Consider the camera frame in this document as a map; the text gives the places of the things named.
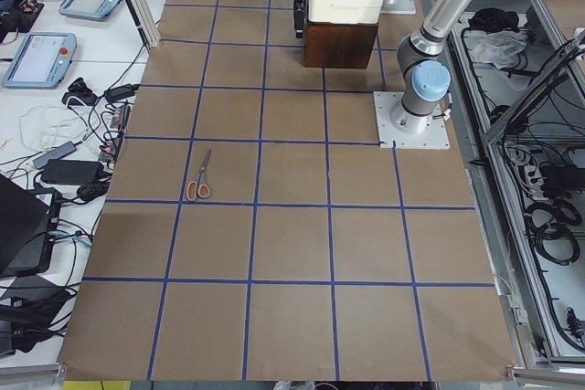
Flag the grey scissors orange handles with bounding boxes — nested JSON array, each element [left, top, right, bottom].
[[186, 149, 211, 201]]

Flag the dark wooden drawer cabinet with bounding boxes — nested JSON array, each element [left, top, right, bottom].
[[303, 21, 378, 69]]

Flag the white crumpled cloth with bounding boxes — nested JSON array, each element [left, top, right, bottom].
[[470, 31, 527, 69]]

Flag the lower blue teach pendant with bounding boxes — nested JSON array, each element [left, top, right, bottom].
[[2, 32, 77, 90]]

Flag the black power adapter brick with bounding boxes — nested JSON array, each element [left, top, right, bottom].
[[40, 159, 103, 185]]

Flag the black laptop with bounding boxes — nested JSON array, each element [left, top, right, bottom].
[[0, 176, 62, 278]]

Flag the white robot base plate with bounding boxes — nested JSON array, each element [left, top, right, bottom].
[[373, 91, 451, 150]]

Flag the white coiled cable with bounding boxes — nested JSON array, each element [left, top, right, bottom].
[[18, 105, 92, 152]]

